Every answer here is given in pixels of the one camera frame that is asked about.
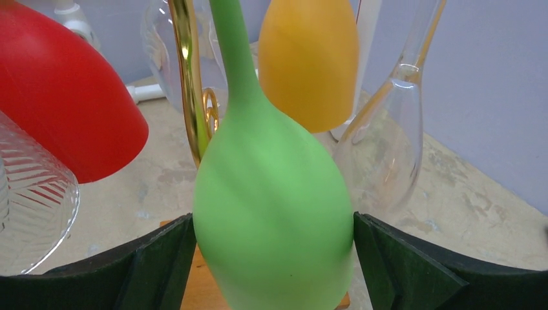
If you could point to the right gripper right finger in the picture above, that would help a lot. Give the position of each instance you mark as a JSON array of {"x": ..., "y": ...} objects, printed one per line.
[{"x": 402, "y": 271}]

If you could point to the red plastic goblet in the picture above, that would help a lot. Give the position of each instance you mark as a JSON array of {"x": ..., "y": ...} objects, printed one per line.
[{"x": 65, "y": 95}]

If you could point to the green plastic cup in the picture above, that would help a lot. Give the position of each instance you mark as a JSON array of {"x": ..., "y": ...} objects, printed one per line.
[{"x": 269, "y": 192}]

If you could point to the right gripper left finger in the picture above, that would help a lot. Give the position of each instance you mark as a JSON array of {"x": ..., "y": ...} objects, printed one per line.
[{"x": 149, "y": 272}]

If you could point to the ribbed clear wine glass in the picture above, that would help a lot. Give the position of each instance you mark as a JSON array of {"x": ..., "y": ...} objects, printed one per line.
[{"x": 380, "y": 152}]

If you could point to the yellow plastic goblet front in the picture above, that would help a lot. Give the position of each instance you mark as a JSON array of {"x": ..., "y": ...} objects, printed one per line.
[{"x": 308, "y": 56}]

